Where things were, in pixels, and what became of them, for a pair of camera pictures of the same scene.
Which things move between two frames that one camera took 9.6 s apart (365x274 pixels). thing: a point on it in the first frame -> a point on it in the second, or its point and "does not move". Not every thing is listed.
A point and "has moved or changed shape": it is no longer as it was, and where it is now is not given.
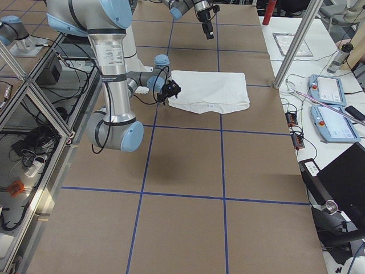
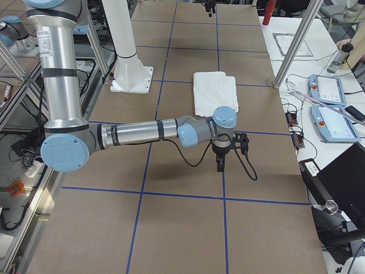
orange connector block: (291, 118) does not move
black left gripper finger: (208, 29) -> (208, 9)
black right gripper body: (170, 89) -> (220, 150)
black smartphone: (355, 112) does not move
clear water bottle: (339, 57) does not move
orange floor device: (15, 187) does not move
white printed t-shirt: (214, 92) has moved or changed shape
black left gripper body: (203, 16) -> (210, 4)
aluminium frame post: (310, 13) does not move
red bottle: (269, 9) does not move
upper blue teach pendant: (328, 89) does not move
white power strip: (36, 166) does not move
